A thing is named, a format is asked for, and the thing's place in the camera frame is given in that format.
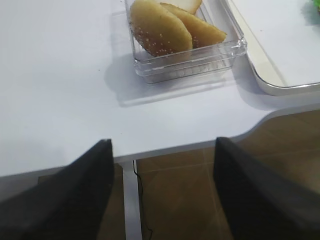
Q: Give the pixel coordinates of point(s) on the green lettuce leaf on burger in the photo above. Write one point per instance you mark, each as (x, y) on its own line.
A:
(310, 13)

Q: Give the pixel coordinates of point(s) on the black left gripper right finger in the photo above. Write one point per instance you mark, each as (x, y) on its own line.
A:
(258, 203)

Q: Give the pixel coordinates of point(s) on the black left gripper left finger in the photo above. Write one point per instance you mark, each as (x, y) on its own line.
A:
(70, 205)

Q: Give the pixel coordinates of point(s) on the clear plastic bun container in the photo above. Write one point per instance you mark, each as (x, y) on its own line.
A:
(213, 58)

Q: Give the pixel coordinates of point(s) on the white parchment paper sheet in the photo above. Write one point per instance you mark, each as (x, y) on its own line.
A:
(292, 47)

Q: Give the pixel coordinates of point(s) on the outer sesame bun half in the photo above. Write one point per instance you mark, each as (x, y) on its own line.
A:
(158, 30)

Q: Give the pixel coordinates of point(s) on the white table leg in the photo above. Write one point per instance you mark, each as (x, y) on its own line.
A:
(131, 197)

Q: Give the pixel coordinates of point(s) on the white metal baking tray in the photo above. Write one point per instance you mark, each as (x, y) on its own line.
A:
(268, 79)

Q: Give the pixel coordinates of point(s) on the middle bun half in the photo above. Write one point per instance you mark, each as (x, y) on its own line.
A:
(203, 34)

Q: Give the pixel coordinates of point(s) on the upright bun half cut side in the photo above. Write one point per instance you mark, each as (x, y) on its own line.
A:
(190, 6)

